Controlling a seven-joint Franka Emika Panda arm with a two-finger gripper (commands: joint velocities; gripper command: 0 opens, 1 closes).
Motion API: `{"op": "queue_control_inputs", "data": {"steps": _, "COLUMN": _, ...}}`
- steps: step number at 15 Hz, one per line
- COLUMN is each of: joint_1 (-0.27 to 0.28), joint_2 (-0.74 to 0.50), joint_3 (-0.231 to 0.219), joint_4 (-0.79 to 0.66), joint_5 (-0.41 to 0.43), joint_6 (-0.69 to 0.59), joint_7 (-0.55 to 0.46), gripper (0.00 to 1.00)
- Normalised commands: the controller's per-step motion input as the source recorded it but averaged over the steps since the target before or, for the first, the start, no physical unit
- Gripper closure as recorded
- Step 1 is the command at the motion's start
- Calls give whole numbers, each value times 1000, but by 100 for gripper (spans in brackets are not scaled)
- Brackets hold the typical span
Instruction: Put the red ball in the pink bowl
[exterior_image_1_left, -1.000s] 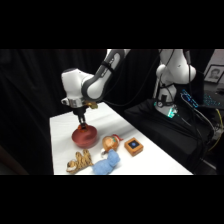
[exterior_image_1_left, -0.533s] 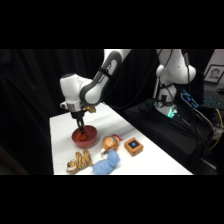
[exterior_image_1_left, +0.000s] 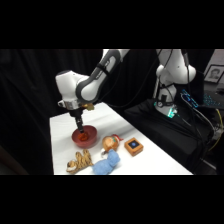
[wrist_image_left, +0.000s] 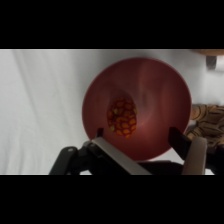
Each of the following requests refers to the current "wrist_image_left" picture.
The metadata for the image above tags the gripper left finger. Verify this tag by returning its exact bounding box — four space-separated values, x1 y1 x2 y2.
49 127 153 176

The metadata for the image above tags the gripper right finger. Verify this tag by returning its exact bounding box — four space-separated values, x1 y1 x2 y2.
167 126 224 176

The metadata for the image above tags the small orange cup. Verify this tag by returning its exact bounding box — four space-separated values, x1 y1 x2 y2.
106 98 138 139

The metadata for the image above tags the pink bowl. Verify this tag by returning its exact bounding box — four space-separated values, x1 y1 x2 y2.
81 56 193 162

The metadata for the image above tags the tiger plush toy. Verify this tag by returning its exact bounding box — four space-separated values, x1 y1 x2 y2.
185 103 224 151

